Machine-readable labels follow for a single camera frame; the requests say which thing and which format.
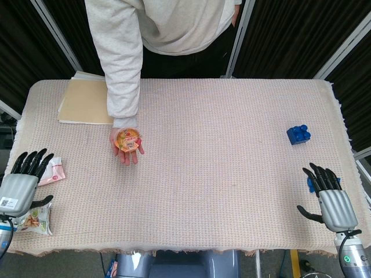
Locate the person's right hand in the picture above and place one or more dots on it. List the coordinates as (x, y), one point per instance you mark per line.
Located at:
(127, 157)

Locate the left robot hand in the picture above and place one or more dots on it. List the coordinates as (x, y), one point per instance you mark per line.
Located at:
(18, 191)

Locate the person's left hand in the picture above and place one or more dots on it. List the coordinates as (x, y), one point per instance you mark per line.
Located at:
(236, 16)

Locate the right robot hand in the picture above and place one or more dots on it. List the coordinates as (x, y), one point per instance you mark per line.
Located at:
(337, 208)

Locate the orange jelly cup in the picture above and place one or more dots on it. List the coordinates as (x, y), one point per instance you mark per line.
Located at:
(127, 140)

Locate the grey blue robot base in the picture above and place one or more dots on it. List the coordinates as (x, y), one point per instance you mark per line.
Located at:
(179, 265)

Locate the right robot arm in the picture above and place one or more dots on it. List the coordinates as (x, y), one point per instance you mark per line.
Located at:
(356, 259)

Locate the blue tape piece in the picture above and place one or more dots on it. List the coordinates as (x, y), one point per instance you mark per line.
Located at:
(311, 185)

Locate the green snack bag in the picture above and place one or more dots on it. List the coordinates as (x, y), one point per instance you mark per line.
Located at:
(39, 221)

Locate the pink white snack packet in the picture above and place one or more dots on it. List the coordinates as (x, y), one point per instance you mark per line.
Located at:
(55, 173)

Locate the person's torso grey sweatshirt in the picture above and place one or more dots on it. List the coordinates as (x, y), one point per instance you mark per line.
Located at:
(185, 23)

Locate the yellow floor strip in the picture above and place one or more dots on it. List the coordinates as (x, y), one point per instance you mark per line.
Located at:
(295, 263)

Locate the tan manila folder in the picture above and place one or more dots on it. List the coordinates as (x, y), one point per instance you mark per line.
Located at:
(84, 101)

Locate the beige woven tablecloth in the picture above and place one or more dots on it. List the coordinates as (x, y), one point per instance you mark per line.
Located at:
(203, 173)

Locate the blue toy brick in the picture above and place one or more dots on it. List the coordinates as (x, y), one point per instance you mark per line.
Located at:
(298, 136)

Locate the person's right arm grey sleeve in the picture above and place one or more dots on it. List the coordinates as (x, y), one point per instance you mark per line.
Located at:
(121, 66)

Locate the white paper sheets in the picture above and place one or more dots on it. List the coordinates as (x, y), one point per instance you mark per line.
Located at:
(87, 76)

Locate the blue packet on floor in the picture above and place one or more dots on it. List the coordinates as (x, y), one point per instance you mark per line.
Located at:
(112, 267)

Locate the aluminium frame post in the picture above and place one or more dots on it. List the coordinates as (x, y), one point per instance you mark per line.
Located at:
(239, 40)
(342, 49)
(55, 32)

